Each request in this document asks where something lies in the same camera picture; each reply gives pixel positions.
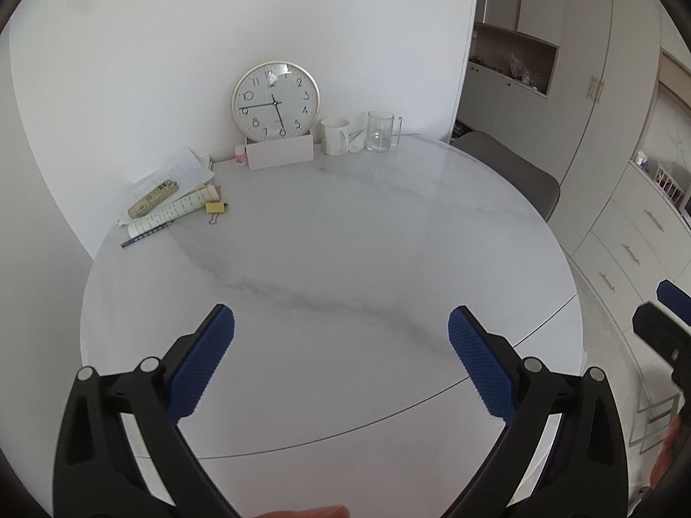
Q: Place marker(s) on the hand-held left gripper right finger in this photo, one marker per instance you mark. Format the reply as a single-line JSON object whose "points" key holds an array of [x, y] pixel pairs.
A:
{"points": [[480, 367]]}

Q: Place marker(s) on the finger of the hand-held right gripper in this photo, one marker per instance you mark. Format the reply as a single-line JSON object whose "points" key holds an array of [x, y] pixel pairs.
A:
{"points": [[661, 334], [675, 302]]}

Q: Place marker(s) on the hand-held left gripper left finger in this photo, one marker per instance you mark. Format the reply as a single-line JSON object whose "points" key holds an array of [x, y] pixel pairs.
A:
{"points": [[200, 367]]}

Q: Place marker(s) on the person's right hand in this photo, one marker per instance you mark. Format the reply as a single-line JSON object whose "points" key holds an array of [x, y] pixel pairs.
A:
{"points": [[665, 453]]}

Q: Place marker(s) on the beige drawer unit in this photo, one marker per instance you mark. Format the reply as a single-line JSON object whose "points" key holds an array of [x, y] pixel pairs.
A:
{"points": [[637, 237]]}

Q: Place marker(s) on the blue pen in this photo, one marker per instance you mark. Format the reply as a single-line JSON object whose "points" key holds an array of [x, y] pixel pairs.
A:
{"points": [[146, 234]]}

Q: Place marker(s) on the small white jar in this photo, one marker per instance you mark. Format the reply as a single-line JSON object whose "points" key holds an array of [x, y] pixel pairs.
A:
{"points": [[641, 159]]}

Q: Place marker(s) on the rolled lined paper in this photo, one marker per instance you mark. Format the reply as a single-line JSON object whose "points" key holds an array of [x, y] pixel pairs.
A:
{"points": [[173, 210]]}

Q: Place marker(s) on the yellow binder clip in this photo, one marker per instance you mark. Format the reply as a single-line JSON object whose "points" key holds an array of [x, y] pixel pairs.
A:
{"points": [[216, 207]]}

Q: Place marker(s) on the gold patterned phone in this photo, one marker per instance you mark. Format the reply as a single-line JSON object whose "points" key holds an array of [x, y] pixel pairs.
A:
{"points": [[154, 198]]}

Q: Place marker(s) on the grey chair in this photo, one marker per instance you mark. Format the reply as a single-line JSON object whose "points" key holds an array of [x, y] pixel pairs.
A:
{"points": [[513, 172]]}

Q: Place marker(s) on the white paper sheets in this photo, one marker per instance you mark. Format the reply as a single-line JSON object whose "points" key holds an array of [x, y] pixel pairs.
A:
{"points": [[186, 167]]}

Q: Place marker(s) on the small pink jar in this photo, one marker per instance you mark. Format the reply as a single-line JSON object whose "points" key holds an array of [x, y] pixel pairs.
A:
{"points": [[241, 155]]}

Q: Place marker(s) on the white folded card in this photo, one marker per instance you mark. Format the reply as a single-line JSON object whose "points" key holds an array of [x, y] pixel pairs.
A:
{"points": [[280, 154]]}

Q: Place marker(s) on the white crumpled tissue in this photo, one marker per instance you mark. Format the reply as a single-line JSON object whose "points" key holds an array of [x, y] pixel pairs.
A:
{"points": [[357, 143]]}

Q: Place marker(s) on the glass mug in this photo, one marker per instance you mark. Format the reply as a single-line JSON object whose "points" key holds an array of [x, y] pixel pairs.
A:
{"points": [[380, 130]]}

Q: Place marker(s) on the white ceramic mug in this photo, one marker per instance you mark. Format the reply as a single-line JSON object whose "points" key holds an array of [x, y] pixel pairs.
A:
{"points": [[334, 137]]}

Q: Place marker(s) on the tall beige cabinet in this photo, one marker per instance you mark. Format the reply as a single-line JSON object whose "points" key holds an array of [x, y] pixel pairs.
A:
{"points": [[583, 38]]}

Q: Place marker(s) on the clutter in cabinet niche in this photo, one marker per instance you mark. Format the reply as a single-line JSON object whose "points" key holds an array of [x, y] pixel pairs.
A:
{"points": [[513, 70]]}

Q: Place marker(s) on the round wall clock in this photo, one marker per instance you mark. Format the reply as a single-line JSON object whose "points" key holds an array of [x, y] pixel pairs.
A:
{"points": [[275, 101]]}

